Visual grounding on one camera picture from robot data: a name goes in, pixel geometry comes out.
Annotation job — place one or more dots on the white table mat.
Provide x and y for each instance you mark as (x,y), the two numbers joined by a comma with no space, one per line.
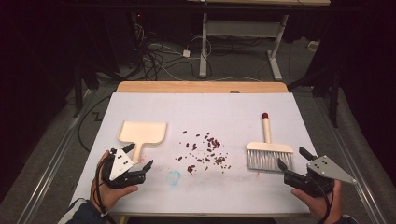
(202,112)

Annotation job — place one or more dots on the cream hand brush red cap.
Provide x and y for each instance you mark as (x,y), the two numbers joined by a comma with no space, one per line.
(269,149)

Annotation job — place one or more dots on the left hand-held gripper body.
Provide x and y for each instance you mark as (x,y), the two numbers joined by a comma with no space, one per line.
(120,165)

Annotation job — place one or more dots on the white power adapter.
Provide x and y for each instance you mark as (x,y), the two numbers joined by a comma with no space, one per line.
(186,53)

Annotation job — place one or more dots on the black metal stand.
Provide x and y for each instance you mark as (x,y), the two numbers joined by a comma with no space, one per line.
(77,90)
(333,93)

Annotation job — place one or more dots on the red beans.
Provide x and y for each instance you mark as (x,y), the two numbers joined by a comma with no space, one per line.
(211,144)

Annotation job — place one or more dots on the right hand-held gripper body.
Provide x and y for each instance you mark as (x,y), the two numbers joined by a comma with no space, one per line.
(327,171)

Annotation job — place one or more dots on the wooden table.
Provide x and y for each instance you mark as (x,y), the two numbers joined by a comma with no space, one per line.
(202,87)

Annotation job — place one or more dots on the aluminium floor rail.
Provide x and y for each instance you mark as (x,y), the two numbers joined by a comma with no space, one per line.
(358,177)
(53,168)

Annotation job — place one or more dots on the person's right hand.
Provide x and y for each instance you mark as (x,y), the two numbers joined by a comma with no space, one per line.
(317,207)

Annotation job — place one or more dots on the cream plastic dustpan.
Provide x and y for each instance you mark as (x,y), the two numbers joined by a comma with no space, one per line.
(143,133)

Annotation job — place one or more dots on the person's left hand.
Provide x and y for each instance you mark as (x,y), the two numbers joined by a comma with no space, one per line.
(107,194)

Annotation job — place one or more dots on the white desk frame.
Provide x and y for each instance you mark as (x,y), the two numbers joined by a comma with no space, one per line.
(239,28)

